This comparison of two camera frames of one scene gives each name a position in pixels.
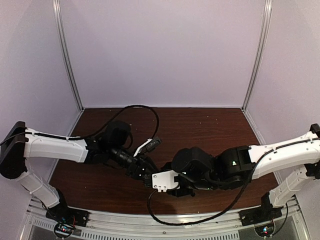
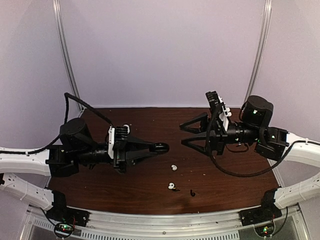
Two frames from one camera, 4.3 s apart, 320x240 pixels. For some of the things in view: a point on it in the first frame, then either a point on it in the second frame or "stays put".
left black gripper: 136,170 -> 121,157
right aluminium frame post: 268,9 stays put
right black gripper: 179,194 -> 218,137
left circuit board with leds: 64,229 stays put
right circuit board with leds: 265,230 stays put
